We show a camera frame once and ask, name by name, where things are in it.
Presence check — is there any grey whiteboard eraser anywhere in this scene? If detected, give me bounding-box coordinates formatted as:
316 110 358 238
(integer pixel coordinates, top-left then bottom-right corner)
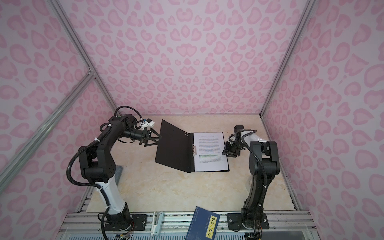
115 166 123 185

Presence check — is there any right aluminium corner post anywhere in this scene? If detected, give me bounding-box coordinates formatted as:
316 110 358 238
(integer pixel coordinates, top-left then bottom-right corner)
260 0 319 120

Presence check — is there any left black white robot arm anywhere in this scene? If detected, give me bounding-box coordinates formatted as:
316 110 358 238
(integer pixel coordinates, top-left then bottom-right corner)
79 115 161 231

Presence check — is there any metal folder clip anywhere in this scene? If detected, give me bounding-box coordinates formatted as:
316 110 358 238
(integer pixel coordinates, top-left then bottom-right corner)
192 145 197 157

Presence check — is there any blue book yellow label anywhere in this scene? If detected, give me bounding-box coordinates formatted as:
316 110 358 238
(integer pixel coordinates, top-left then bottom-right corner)
185 207 220 240

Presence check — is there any aluminium diagonal frame bar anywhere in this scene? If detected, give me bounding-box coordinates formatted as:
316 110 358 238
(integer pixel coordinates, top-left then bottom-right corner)
1 71 94 193

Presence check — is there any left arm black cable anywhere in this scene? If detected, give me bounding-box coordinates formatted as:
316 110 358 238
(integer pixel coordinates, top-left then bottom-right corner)
65 105 143 240

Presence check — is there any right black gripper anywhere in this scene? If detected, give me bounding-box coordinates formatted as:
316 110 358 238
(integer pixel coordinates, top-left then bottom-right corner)
221 141 248 158

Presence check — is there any aluminium corner post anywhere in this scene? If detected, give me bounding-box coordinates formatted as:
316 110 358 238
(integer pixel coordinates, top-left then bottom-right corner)
260 0 319 120
47 1 118 111

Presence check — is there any left aluminium corner post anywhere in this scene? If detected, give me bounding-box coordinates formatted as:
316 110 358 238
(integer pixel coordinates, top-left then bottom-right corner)
47 1 118 111

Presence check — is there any white black file folder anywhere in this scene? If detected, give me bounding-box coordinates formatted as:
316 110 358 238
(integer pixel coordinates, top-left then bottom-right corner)
154 119 231 174

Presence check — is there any printed paper sheet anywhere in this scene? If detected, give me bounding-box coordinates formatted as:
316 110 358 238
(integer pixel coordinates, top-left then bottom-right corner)
193 132 230 172

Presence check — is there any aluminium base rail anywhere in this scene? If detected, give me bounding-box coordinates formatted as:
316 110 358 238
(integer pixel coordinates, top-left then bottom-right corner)
56 211 320 240

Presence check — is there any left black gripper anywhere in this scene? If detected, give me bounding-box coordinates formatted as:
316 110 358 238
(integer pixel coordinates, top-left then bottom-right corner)
122 128 163 147

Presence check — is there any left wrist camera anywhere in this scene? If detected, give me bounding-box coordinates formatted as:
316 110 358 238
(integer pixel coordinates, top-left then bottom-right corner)
140 119 155 130

